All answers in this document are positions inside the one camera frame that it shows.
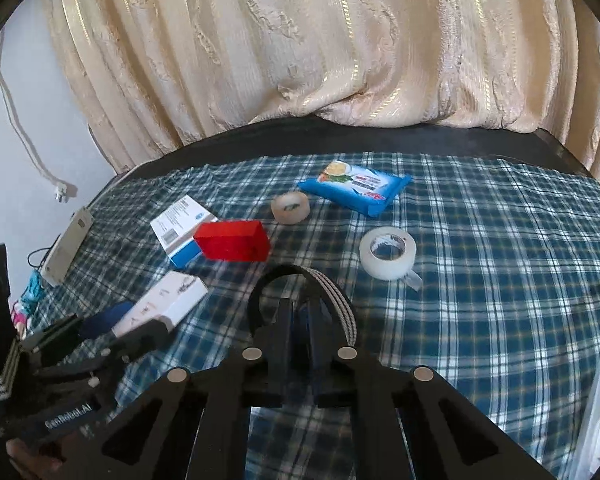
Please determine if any blue plaid bed cloth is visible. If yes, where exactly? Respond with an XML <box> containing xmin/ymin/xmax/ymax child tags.
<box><xmin>30</xmin><ymin>153</ymin><xmax>600</xmax><ymax>479</ymax></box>

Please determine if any small translucent tape roll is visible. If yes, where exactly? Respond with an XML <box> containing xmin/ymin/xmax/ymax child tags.
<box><xmin>271</xmin><ymin>192</ymin><xmax>311</xmax><ymax>226</ymax></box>

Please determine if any large white tape roll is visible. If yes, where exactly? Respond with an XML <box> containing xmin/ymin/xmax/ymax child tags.
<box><xmin>358</xmin><ymin>226</ymin><xmax>422</xmax><ymax>292</ymax></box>

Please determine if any black striped elastic band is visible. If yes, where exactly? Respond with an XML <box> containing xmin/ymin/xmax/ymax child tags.
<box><xmin>247</xmin><ymin>263</ymin><xmax>358</xmax><ymax>347</ymax></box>

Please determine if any black mattress edge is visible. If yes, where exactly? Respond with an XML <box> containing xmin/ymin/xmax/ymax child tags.
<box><xmin>124</xmin><ymin>115</ymin><xmax>591</xmax><ymax>180</ymax></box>

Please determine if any red toy brick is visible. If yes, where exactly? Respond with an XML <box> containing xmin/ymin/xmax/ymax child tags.
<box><xmin>194</xmin><ymin>220</ymin><xmax>271</xmax><ymax>262</ymax></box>

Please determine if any white power strip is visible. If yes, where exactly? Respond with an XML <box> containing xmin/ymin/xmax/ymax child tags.
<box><xmin>40</xmin><ymin>207</ymin><xmax>94</xmax><ymax>287</ymax></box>

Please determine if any white slim carton box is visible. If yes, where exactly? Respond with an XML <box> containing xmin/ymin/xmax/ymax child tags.
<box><xmin>111</xmin><ymin>271</ymin><xmax>208</xmax><ymax>338</ymax></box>

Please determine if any white cable with plug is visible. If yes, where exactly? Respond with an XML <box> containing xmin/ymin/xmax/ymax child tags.
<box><xmin>0</xmin><ymin>29</ymin><xmax>80</xmax><ymax>204</ymax></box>

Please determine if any cream patterned curtain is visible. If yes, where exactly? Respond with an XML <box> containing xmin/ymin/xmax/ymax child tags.
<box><xmin>45</xmin><ymin>0</ymin><xmax>600</xmax><ymax>181</ymax></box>

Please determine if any white blue medicine box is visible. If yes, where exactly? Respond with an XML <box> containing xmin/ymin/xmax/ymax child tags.
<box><xmin>150</xmin><ymin>195</ymin><xmax>218</xmax><ymax>269</ymax></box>

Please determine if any blue wet wipes pack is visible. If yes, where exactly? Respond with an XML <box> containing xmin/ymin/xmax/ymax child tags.
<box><xmin>298</xmin><ymin>159</ymin><xmax>413</xmax><ymax>218</ymax></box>

